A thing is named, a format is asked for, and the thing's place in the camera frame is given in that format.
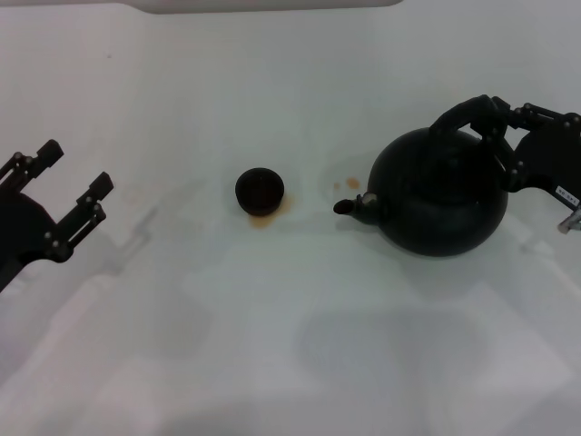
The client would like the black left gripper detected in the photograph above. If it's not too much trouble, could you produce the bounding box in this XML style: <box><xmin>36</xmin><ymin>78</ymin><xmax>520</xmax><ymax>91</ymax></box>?
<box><xmin>0</xmin><ymin>139</ymin><xmax>115</xmax><ymax>294</ymax></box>

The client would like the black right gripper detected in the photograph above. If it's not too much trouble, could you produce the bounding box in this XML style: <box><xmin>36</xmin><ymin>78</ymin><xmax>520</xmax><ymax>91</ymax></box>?
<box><xmin>481</xmin><ymin>95</ymin><xmax>581</xmax><ymax>211</ymax></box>

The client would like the black round teapot with handle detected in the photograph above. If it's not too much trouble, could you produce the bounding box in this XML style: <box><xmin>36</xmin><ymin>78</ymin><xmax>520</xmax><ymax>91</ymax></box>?
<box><xmin>332</xmin><ymin>94</ymin><xmax>510</xmax><ymax>260</ymax></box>

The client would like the small dark round teacup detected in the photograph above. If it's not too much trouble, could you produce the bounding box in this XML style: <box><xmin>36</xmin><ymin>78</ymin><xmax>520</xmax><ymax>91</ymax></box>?
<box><xmin>234</xmin><ymin>167</ymin><xmax>287</xmax><ymax>217</ymax></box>

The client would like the brown tea puddle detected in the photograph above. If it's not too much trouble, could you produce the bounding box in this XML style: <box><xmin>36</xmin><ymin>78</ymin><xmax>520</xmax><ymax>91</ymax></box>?
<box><xmin>249</xmin><ymin>193</ymin><xmax>297</xmax><ymax>232</ymax></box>

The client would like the silver cable connector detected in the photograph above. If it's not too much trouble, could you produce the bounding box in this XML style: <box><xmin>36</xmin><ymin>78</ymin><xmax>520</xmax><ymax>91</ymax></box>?
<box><xmin>556</xmin><ymin>204</ymin><xmax>581</xmax><ymax>235</ymax></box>

